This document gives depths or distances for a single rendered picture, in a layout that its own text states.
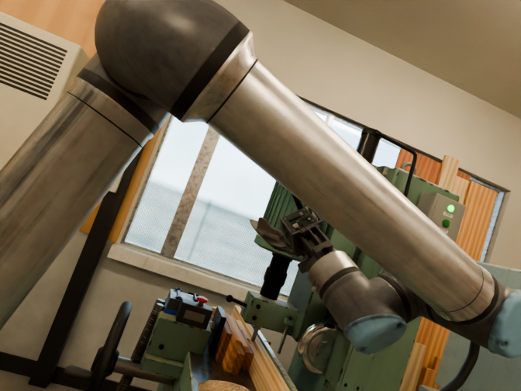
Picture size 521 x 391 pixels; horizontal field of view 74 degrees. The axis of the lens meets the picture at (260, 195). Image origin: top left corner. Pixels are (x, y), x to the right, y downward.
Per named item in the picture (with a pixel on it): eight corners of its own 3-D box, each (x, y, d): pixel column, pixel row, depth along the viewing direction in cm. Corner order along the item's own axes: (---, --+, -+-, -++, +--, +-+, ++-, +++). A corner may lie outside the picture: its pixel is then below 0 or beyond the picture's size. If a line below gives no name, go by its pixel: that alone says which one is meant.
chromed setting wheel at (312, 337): (288, 363, 84) (305, 314, 85) (332, 375, 87) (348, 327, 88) (293, 369, 81) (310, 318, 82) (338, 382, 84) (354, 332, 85)
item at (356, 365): (318, 370, 86) (334, 323, 87) (342, 377, 88) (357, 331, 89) (336, 392, 77) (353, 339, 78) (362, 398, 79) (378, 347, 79)
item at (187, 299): (164, 302, 96) (171, 282, 96) (201, 313, 98) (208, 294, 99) (163, 318, 83) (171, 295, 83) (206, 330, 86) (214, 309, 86)
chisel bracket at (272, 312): (237, 319, 96) (247, 289, 96) (282, 332, 99) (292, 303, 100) (242, 329, 89) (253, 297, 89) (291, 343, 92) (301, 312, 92)
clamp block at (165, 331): (149, 330, 96) (160, 299, 97) (195, 342, 99) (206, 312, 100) (145, 354, 82) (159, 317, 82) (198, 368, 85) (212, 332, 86)
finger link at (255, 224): (247, 205, 77) (284, 217, 73) (251, 223, 81) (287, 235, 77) (239, 216, 75) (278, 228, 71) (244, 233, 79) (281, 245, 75)
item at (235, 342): (214, 337, 101) (223, 311, 101) (219, 337, 101) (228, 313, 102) (224, 371, 81) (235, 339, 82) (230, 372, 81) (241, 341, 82)
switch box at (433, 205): (401, 248, 92) (420, 192, 93) (432, 260, 94) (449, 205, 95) (418, 252, 86) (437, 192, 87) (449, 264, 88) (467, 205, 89)
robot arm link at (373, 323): (404, 341, 60) (357, 368, 57) (359, 285, 69) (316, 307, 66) (418, 314, 54) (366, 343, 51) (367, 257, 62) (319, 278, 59)
